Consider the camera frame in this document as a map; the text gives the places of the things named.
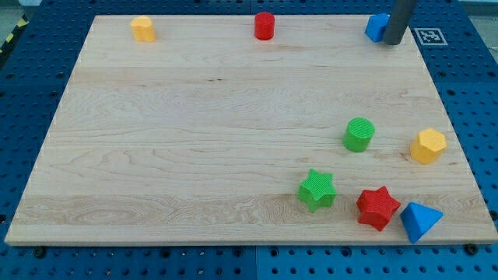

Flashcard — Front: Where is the yellow hexagon block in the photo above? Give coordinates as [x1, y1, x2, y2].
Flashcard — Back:
[409, 128, 447, 165]

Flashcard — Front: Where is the light wooden board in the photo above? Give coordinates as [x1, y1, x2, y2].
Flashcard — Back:
[5, 15, 497, 247]

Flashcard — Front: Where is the green star block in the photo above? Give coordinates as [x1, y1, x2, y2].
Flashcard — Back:
[297, 169, 337, 213]

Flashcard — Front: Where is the green cylinder block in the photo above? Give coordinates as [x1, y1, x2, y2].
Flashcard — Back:
[342, 117, 375, 152]

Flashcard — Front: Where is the red cylinder block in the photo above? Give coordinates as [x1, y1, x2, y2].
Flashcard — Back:
[254, 12, 275, 40]

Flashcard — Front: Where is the red star block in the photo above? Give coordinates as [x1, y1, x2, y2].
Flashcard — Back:
[356, 186, 401, 231]

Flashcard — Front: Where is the yellow heart block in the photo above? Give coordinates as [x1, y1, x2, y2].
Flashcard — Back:
[130, 16, 156, 42]

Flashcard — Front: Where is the blue cube block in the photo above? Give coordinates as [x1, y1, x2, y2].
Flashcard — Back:
[364, 13, 390, 43]

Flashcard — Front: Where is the blue triangle block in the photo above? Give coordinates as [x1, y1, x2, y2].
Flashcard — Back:
[400, 202, 444, 243]

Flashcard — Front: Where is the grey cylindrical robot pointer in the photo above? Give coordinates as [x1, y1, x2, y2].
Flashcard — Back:
[383, 0, 418, 45]

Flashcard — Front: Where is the black white fiducial marker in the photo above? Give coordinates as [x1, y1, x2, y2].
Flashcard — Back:
[414, 27, 447, 46]

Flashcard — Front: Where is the yellow black hazard tape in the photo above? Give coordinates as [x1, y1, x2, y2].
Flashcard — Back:
[1, 14, 30, 57]

